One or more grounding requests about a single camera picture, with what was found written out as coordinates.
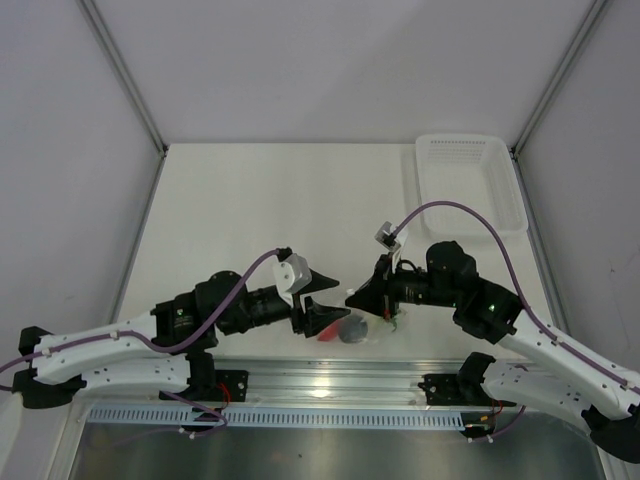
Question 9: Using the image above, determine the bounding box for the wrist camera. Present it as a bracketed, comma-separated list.
[272, 252, 312, 307]
[374, 221, 408, 267]

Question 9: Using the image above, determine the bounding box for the left aluminium frame post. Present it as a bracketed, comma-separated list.
[76, 0, 168, 157]

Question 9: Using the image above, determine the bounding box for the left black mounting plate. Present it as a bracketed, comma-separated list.
[209, 370, 249, 403]

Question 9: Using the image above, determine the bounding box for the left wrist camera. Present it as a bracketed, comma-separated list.
[272, 252, 312, 307]

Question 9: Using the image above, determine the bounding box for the clear zip top bag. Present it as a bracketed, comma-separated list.
[315, 307, 409, 345]

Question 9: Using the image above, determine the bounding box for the black mounting plate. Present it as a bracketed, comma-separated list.
[209, 370, 249, 403]
[417, 373, 493, 407]

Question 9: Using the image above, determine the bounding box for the black round food item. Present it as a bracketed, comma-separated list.
[339, 315, 369, 344]

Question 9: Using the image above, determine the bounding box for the white plastic basket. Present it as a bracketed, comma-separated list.
[415, 134, 529, 239]

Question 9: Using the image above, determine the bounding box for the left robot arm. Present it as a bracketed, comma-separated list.
[8, 263, 350, 409]

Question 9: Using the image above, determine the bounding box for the white daikon radish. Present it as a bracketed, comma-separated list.
[378, 310, 406, 334]

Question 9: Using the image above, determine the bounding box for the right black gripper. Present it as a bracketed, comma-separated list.
[345, 253, 458, 321]

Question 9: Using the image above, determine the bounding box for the aluminium frame post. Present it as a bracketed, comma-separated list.
[76, 0, 168, 157]
[509, 0, 615, 162]

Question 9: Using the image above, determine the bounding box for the right aluminium frame post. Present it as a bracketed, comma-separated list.
[509, 0, 615, 162]

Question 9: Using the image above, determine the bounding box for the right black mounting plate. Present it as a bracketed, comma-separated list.
[417, 373, 493, 407]

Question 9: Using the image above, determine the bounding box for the red tomato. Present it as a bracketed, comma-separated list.
[317, 321, 341, 342]

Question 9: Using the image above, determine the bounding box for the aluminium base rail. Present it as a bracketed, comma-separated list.
[74, 355, 614, 412]

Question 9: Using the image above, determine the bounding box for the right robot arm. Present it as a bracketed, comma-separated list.
[346, 241, 639, 464]

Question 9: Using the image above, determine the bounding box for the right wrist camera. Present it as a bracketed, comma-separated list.
[374, 221, 408, 267]

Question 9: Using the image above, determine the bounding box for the white slotted cable duct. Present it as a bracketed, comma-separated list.
[87, 404, 465, 431]

